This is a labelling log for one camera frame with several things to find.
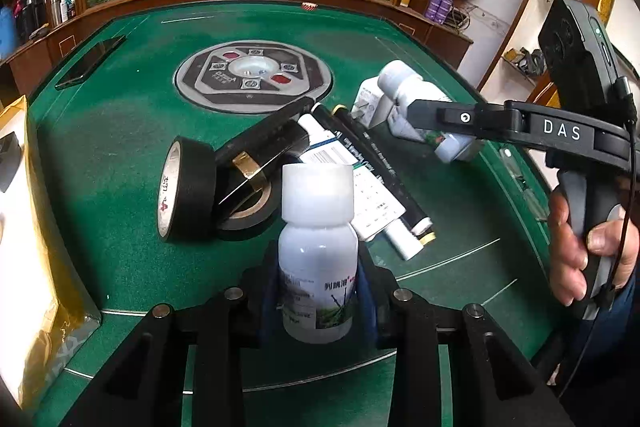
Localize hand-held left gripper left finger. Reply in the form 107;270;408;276
59;241;283;427

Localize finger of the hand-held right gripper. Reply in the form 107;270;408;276
407;99;523;145

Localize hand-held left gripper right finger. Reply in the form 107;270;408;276
352;247;576;427

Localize large white bottle red-lined label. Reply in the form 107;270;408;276
376;61;453;108

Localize white tube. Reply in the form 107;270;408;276
299;113;423;262

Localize black tape roll red core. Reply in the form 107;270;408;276
215;179;281;242

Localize white green medicine box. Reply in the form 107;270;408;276
306;132;407;242

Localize black tube gold cap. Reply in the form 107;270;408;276
311;103;437;245

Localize black tape roll white core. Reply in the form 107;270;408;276
157;137;218;244

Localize black case gold band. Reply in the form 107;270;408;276
214;97;315;210

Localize yellow-taped cardboard box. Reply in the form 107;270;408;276
0;94;103;410

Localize person's right forearm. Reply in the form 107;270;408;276
555;277;640;427

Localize person's right hand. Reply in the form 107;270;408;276
547;189;640;307

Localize dark shoes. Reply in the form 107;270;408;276
502;48;548;82

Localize white charger carton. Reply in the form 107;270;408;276
352;77;398;128

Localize black tube silver cap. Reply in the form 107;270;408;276
332;105;435;235

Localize round table control panel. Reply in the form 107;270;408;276
173;41;333;114

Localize black ribbed cap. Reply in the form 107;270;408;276
0;131;25;194

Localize black phone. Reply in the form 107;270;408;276
54;34;128;90

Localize black thermos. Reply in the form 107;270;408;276
15;0;48;42

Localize blue thermos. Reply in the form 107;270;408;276
0;4;18;60

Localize wire basket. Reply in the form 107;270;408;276
445;4;476;32

